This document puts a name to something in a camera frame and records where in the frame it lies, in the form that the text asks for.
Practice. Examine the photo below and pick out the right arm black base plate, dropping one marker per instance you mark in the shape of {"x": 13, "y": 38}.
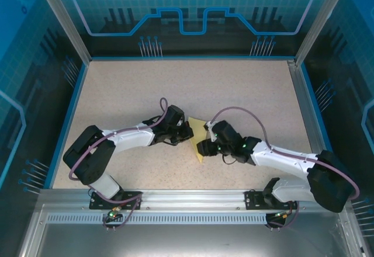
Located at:
{"x": 254, "y": 200}

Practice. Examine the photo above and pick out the steel front panel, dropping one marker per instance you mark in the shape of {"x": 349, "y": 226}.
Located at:
{"x": 187, "y": 239}

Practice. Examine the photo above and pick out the aluminium frame post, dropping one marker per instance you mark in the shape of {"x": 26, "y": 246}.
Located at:
{"x": 318, "y": 26}
{"x": 67, "y": 26}

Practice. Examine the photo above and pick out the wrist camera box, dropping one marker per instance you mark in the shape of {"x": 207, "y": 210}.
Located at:
{"x": 186, "y": 123}
{"x": 209, "y": 125}

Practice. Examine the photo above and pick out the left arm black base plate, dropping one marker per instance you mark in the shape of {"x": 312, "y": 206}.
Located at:
{"x": 131, "y": 203}

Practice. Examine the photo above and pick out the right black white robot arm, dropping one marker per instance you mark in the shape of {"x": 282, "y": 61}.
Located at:
{"x": 330, "y": 187}

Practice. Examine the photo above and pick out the yellow paper sheet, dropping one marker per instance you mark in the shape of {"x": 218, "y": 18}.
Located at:
{"x": 198, "y": 134}

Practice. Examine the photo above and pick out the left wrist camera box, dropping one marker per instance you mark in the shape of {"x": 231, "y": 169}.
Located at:
{"x": 186, "y": 123}

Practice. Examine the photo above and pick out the aluminium side rail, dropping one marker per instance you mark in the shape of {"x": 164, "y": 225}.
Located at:
{"x": 306, "y": 116}

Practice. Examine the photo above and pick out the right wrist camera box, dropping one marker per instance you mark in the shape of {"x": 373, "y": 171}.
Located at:
{"x": 209, "y": 125}

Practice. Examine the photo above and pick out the aluminium mounting rail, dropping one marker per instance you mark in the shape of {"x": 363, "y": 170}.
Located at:
{"x": 193, "y": 198}

